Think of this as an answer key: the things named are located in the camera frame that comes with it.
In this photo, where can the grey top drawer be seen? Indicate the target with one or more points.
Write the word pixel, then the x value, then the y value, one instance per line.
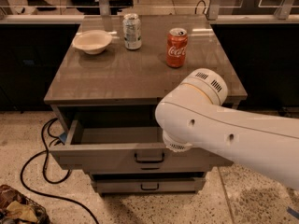
pixel 91 149

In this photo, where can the grey drawer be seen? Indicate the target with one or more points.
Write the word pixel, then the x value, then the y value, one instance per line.
pixel 191 184
pixel 91 149
pixel 146 170

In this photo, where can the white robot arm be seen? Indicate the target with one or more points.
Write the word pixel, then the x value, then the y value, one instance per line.
pixel 192 115

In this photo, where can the grey drawer cabinet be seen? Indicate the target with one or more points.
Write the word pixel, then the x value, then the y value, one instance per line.
pixel 121 88

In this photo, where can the grey middle drawer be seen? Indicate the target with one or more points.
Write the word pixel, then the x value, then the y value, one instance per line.
pixel 146 170

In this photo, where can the grey bottom drawer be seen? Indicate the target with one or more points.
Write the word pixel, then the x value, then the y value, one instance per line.
pixel 191 184

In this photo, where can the red coca-cola can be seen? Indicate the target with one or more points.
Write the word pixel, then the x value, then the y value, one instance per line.
pixel 177 40

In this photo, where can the white bowl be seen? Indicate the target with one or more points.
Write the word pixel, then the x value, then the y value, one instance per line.
pixel 92 42

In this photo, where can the silver soda can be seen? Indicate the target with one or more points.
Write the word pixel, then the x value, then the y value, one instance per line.
pixel 132 31

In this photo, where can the basket with cloths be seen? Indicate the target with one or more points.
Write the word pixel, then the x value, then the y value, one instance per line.
pixel 16 208

